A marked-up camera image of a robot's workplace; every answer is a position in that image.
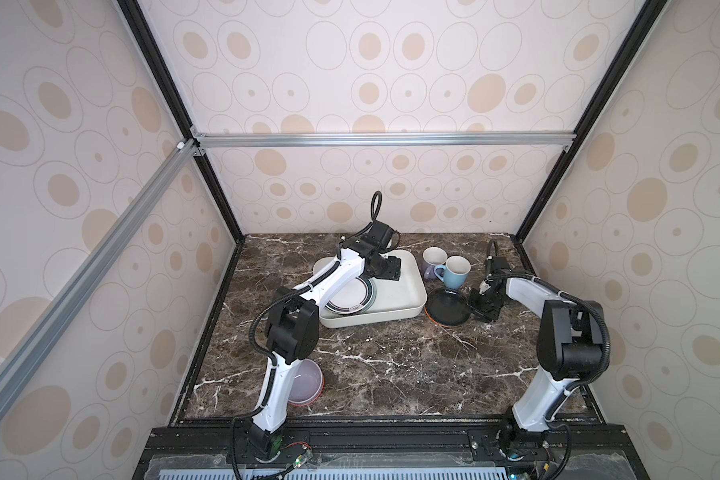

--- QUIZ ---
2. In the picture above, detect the black plate orange rim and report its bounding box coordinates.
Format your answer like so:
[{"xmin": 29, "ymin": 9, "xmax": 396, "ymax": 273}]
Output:
[{"xmin": 424, "ymin": 288, "xmax": 472, "ymax": 327}]

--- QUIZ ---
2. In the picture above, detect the light blue ceramic mug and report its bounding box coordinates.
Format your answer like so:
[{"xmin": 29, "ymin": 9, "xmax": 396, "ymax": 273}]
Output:
[{"xmin": 433, "ymin": 256, "xmax": 471, "ymax": 290}]

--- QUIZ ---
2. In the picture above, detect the white plate dark green rim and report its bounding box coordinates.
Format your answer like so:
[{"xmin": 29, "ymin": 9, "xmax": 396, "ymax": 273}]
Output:
[{"xmin": 326, "ymin": 277, "xmax": 377, "ymax": 316}]

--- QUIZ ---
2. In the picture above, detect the white plastic bin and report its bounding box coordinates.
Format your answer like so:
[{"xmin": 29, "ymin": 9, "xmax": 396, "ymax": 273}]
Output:
[{"xmin": 320, "ymin": 249, "xmax": 427, "ymax": 329}]

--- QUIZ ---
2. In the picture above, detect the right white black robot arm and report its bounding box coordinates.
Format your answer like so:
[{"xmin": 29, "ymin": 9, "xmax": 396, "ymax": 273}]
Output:
[{"xmin": 468, "ymin": 240, "xmax": 611, "ymax": 446}]

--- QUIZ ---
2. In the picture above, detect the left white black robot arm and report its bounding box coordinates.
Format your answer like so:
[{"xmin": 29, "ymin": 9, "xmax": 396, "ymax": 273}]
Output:
[{"xmin": 231, "ymin": 191, "xmax": 401, "ymax": 461}]

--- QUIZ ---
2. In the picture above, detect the purple ceramic mug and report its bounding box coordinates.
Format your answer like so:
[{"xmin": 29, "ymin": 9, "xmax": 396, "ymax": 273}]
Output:
[{"xmin": 420, "ymin": 247, "xmax": 448, "ymax": 280}]

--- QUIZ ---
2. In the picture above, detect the purple bowl red rim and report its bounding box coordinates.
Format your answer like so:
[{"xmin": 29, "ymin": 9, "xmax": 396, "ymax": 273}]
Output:
[{"xmin": 288, "ymin": 359, "xmax": 324, "ymax": 406}]

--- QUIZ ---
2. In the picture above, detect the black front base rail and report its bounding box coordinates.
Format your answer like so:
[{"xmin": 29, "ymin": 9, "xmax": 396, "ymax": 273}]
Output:
[{"xmin": 133, "ymin": 421, "xmax": 648, "ymax": 479}]

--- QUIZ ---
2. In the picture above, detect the horizontal aluminium frame bar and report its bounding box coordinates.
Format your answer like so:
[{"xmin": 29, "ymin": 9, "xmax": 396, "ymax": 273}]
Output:
[{"xmin": 177, "ymin": 130, "xmax": 576, "ymax": 151}]

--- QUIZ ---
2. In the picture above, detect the left slanted aluminium frame bar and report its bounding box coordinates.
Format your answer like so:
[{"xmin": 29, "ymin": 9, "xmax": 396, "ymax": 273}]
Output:
[{"xmin": 0, "ymin": 139, "xmax": 199, "ymax": 422}]

